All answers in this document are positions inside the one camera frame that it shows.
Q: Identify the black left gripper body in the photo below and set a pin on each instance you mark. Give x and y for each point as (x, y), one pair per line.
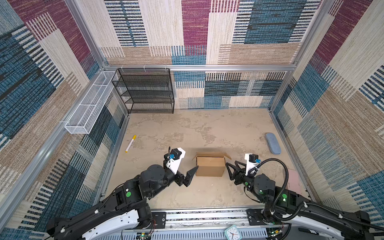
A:
(179, 179)

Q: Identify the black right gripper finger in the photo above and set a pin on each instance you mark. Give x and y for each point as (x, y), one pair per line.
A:
(240, 166)
(232, 170)

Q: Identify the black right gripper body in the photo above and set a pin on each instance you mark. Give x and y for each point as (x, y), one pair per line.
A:
(247, 181)

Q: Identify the brown cardboard box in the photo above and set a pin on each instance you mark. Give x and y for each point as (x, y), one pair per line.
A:
(211, 164)

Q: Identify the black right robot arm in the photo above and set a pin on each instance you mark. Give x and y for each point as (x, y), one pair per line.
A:
(282, 206)

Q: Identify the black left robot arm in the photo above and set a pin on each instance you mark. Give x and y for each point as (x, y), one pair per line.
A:
(125, 208)

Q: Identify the blue-grey glasses case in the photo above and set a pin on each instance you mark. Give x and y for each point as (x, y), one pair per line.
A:
(273, 144)

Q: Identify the pink flat case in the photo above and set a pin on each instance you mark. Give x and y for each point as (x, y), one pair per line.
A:
(295, 183)

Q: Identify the small teal alarm clock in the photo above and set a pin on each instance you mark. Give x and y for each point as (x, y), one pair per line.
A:
(233, 233)

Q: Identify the yellow-capped white marker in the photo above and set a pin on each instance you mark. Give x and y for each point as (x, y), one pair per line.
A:
(130, 143)

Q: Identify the black marker pen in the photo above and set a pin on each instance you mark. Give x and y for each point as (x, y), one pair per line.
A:
(307, 231)

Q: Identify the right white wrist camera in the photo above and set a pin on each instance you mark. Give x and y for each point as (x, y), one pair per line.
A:
(252, 162)

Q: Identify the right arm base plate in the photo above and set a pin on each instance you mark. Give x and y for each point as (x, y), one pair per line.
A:
(256, 218)

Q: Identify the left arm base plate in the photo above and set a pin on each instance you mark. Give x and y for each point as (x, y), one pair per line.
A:
(159, 220)

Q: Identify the black wire shelf rack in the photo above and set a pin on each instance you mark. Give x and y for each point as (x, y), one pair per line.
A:
(145, 91)

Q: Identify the white wire mesh basket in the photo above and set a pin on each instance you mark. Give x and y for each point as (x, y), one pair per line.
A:
(87, 112)

